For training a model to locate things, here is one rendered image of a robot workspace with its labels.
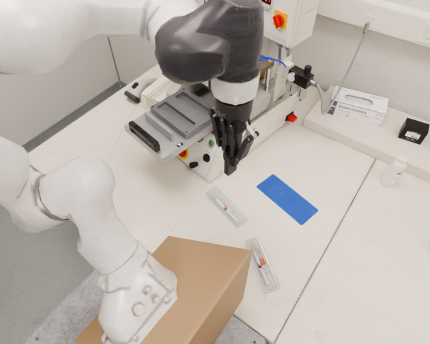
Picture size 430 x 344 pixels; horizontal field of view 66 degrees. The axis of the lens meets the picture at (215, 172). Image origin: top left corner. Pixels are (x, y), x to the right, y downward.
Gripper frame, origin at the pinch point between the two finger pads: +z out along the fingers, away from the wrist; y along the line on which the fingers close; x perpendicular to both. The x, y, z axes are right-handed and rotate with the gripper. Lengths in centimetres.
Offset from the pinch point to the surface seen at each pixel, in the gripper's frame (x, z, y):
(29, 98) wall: -5, 81, -179
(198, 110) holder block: 22.7, 20.7, -37.8
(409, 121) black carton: 89, 33, 17
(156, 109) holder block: 11, 19, -47
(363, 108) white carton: 82, 32, 0
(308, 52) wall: 95, 29, -39
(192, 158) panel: 16, 39, -35
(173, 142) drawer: 5.9, 21.6, -32.2
